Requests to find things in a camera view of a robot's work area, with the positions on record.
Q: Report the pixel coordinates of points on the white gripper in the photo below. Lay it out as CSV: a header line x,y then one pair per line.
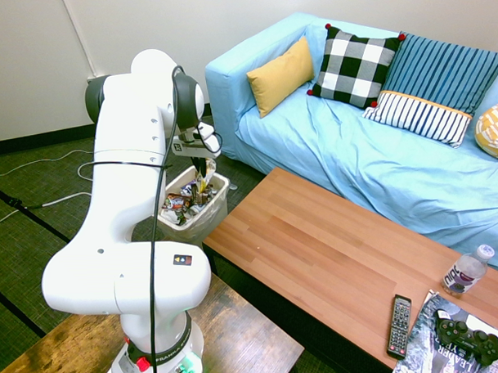
x,y
186,147

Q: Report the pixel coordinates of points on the yellow chip bag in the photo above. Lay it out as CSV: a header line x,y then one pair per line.
x,y
208,169

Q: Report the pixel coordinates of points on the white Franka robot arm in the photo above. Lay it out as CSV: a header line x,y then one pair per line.
x,y
122,199

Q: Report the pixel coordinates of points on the white plastic trash bin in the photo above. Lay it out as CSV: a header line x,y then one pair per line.
x,y
218,185

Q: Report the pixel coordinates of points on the clear plastic bin liner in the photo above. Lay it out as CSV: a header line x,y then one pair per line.
x,y
205,221

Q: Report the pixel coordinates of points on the brown candy wrapper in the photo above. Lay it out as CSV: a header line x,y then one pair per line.
x,y
211,191

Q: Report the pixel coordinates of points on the red snack wrapper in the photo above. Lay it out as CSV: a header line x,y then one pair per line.
x,y
179,202

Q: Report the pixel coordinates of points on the crumpled white paper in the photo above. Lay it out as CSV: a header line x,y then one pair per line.
x,y
170,217

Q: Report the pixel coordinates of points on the plain mustard yellow pillow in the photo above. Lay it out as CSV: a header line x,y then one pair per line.
x,y
280,77

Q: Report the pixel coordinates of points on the wooden coffee table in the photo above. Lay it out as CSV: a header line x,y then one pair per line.
x,y
317,253

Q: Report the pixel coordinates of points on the rustic dark wood table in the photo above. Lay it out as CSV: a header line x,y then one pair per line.
x,y
246,342

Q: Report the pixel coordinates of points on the light blue sofa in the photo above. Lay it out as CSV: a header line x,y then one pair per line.
x,y
375,182

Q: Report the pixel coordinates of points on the black white checked pillow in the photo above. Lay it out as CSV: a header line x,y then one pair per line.
x,y
353,66

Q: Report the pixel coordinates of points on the white navy striped pillow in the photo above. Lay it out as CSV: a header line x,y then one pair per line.
x,y
418,117

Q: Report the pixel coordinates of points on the black tv remote control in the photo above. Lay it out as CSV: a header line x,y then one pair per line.
x,y
400,326

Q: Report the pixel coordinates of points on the blue striped pillow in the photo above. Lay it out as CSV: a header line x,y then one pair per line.
x,y
441,73

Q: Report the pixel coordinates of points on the glossy magazine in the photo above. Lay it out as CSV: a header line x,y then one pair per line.
x,y
422,344

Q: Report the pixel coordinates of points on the clear plastic water bottle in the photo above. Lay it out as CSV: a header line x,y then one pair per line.
x,y
464,271

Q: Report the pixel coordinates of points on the yellow patterned bolster pillow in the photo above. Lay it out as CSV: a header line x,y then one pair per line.
x,y
494,131

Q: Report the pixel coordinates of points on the black game controller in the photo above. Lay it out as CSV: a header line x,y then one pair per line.
x,y
469,338

